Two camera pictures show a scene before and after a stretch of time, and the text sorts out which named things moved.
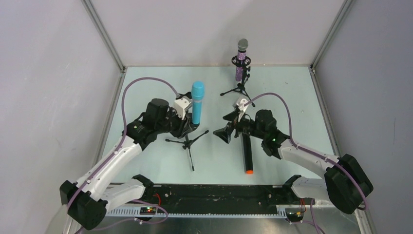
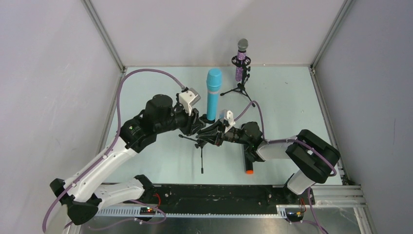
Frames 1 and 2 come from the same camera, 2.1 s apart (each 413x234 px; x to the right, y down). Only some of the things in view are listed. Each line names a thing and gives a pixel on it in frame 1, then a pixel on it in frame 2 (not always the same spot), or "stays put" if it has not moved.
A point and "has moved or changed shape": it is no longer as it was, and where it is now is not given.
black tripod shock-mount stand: (243, 63) stays put
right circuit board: (294, 214) stays put
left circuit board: (147, 210) stays put
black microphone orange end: (248, 154) stays put
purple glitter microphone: (242, 46) stays put
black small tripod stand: (187, 143) to (200, 143)
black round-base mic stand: (189, 126) has moved or changed shape
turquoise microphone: (197, 90) to (214, 79)
